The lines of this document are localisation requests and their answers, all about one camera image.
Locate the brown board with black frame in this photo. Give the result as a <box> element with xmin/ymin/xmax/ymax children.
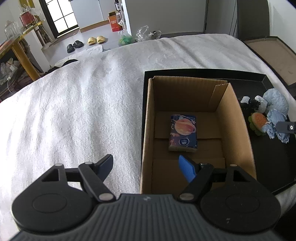
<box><xmin>243</xmin><ymin>36</ymin><xmax>296</xmax><ymax>86</ymax></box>

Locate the blue knitted plush toy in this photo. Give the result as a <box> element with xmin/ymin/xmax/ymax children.
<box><xmin>264</xmin><ymin>109</ymin><xmax>290</xmax><ymax>144</ymax></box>

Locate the blue planet print tissue pack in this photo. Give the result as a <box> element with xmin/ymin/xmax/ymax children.
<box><xmin>168</xmin><ymin>114</ymin><xmax>198</xmax><ymax>153</ymax></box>

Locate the clear plastic bag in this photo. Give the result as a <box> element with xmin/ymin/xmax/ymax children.
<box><xmin>136</xmin><ymin>25</ymin><xmax>162</xmax><ymax>42</ymax></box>

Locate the dark headboard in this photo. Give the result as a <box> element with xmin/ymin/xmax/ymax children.
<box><xmin>237</xmin><ymin>0</ymin><xmax>273</xmax><ymax>42</ymax></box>

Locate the white packet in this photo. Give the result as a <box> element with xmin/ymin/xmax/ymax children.
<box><xmin>255</xmin><ymin>95</ymin><xmax>267</xmax><ymax>113</ymax></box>

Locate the white floor towel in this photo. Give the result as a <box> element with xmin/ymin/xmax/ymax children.
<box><xmin>57</xmin><ymin>45</ymin><xmax>104</xmax><ymax>66</ymax></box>

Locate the red jar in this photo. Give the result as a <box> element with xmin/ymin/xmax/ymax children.
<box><xmin>20</xmin><ymin>10</ymin><xmax>36</xmax><ymax>27</ymax></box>

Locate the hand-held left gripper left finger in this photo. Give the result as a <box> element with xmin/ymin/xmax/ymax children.
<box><xmin>40</xmin><ymin>154</ymin><xmax>117</xmax><ymax>202</ymax></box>

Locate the hamburger plush toy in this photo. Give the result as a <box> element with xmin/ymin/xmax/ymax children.
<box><xmin>248</xmin><ymin>112</ymin><xmax>270</xmax><ymax>136</ymax></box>

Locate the green plastic bag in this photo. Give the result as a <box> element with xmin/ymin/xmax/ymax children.
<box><xmin>119</xmin><ymin>31</ymin><xmax>136</xmax><ymax>45</ymax></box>

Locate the clear glass jar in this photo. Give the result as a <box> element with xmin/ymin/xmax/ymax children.
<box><xmin>4</xmin><ymin>20</ymin><xmax>19</xmax><ymax>39</ymax></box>

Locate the orange carton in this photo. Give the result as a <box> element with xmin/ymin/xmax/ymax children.
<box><xmin>108</xmin><ymin>11</ymin><xmax>124</xmax><ymax>32</ymax></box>

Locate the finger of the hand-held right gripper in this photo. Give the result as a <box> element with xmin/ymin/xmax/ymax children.
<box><xmin>276</xmin><ymin>121</ymin><xmax>296</xmax><ymax>133</ymax></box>

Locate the black tray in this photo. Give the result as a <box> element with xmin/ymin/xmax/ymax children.
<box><xmin>141</xmin><ymin>69</ymin><xmax>296</xmax><ymax>195</ymax></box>

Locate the dark cloth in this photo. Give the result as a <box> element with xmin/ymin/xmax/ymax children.
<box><xmin>49</xmin><ymin>59</ymin><xmax>79</xmax><ymax>71</ymax></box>

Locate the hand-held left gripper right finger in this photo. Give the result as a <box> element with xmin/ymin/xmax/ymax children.
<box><xmin>178</xmin><ymin>155</ymin><xmax>258</xmax><ymax>202</ymax></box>

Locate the dark framed window door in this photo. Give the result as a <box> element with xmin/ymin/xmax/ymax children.
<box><xmin>38</xmin><ymin>0</ymin><xmax>80</xmax><ymax>39</ymax></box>

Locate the black and white plush toy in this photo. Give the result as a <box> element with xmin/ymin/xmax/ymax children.
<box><xmin>239</xmin><ymin>96</ymin><xmax>260</xmax><ymax>113</ymax></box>

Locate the yellow table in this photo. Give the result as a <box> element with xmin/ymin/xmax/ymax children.
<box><xmin>0</xmin><ymin>21</ymin><xmax>45</xmax><ymax>81</ymax></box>

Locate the brown cardboard box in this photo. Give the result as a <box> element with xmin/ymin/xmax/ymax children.
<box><xmin>140</xmin><ymin>76</ymin><xmax>258</xmax><ymax>195</ymax></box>

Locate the tall white cabinet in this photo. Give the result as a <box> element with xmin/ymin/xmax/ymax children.
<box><xmin>120</xmin><ymin>0</ymin><xmax>208</xmax><ymax>39</ymax></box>

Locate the light blue fluffy plush toy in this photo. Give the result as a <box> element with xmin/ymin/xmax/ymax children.
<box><xmin>263</xmin><ymin>88</ymin><xmax>289</xmax><ymax>115</ymax></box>

